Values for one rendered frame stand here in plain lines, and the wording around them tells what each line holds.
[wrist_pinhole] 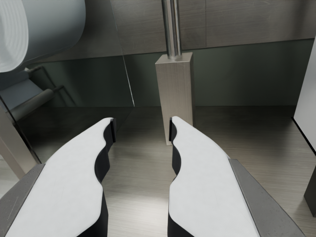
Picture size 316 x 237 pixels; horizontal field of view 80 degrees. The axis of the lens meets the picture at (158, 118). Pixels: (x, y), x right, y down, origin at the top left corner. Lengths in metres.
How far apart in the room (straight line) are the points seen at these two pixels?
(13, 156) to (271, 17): 0.76
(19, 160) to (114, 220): 0.23
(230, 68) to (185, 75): 0.31
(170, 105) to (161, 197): 0.24
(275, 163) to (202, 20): 0.50
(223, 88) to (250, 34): 0.21
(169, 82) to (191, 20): 0.29
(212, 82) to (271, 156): 0.35
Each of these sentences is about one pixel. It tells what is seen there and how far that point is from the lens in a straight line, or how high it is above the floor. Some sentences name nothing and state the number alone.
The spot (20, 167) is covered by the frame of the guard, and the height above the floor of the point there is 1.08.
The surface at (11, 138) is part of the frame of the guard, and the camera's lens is 0.42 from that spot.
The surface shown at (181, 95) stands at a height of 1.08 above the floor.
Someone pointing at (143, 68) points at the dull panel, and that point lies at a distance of 0.81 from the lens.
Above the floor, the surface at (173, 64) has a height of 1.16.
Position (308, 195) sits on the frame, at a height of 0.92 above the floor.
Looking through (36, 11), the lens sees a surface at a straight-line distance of 0.51.
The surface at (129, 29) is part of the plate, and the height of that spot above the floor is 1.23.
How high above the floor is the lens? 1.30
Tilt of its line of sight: 31 degrees down
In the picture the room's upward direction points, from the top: 9 degrees counter-clockwise
